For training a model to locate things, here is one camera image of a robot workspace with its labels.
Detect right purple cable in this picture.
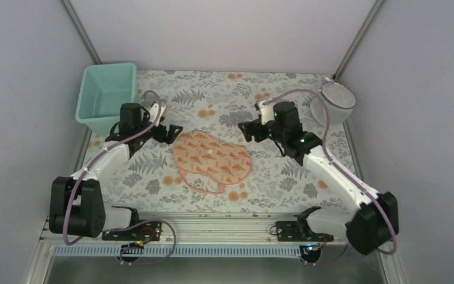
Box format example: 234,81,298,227
256,88,399,267

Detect teal plastic bin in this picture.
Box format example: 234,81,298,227
75,63,138,135

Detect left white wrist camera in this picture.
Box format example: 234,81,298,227
143,101,168,126

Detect orange floral mesh laundry bag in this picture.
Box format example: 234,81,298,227
173,131,252,195

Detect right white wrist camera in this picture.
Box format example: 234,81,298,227
255,101,275,125

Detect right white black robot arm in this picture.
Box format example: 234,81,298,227
238,101,399,255

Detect white mesh laundry basket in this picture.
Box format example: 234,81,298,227
310,78,356,126

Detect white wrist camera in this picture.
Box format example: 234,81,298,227
255,101,275,125
143,101,168,126

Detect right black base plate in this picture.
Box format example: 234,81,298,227
270,221,334,242

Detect aluminium mounting rail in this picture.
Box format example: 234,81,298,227
41,212,393,247

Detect floral patterned table mat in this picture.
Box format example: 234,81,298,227
102,71,354,214

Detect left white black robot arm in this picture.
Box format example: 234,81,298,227
48,102,183,245

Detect white slotted cable duct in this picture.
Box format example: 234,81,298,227
53,244,301,258

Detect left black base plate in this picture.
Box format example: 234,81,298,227
102,221,162,243

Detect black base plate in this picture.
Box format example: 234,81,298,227
102,221,162,243
270,221,334,242

